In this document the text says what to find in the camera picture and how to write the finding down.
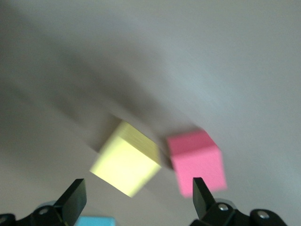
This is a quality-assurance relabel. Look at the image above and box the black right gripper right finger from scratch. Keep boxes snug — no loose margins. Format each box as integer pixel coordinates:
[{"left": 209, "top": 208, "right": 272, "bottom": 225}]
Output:
[{"left": 189, "top": 177, "right": 289, "bottom": 226}]

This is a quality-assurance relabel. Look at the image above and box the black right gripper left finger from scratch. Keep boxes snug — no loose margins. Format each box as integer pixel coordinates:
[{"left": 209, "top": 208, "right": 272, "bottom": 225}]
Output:
[{"left": 16, "top": 178, "right": 87, "bottom": 226}]

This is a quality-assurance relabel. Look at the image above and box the red foam cube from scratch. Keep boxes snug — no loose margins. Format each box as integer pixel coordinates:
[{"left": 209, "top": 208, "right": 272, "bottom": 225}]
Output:
[{"left": 166, "top": 128, "right": 228, "bottom": 198}]

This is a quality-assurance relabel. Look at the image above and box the yellow foam cube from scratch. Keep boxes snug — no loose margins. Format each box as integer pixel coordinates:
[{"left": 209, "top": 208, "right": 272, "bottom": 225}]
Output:
[{"left": 89, "top": 120, "right": 163, "bottom": 198}]

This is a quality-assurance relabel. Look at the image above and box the blue foam cube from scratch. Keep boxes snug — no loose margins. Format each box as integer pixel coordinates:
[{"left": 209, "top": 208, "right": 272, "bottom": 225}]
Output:
[{"left": 76, "top": 216, "right": 116, "bottom": 226}]

